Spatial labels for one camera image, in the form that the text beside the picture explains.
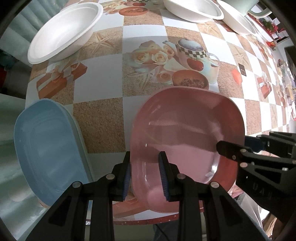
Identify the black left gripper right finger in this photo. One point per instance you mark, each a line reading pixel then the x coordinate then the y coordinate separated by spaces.
pixel 224 218

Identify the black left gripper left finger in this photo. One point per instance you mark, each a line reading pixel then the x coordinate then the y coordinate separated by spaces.
pixel 66 219

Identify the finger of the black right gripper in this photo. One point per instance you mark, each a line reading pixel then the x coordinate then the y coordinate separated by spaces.
pixel 274 142
pixel 242 154

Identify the pink square plate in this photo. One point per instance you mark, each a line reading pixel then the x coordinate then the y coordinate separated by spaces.
pixel 186 123

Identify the blue square plate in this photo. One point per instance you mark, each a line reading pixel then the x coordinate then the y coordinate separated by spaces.
pixel 47 150

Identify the white foam bowl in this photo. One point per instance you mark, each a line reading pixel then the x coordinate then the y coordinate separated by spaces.
pixel 65 33
pixel 199 11
pixel 238 22

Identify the pale green appliance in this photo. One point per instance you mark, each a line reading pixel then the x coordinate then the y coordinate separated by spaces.
pixel 245 6

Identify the patterned checkered tablecloth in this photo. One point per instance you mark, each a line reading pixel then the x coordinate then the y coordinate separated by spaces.
pixel 133 53

